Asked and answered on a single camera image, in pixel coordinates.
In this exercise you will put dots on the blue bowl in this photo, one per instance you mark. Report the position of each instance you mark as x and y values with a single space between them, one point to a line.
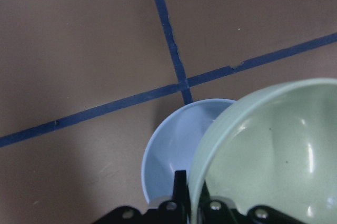
173 144

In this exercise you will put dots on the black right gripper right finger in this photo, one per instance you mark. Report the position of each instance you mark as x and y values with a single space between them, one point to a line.
205 195

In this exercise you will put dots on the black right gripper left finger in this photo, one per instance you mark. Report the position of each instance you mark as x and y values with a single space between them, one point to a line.
180 190

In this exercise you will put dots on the green bowl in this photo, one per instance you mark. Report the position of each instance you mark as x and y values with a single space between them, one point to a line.
274 147

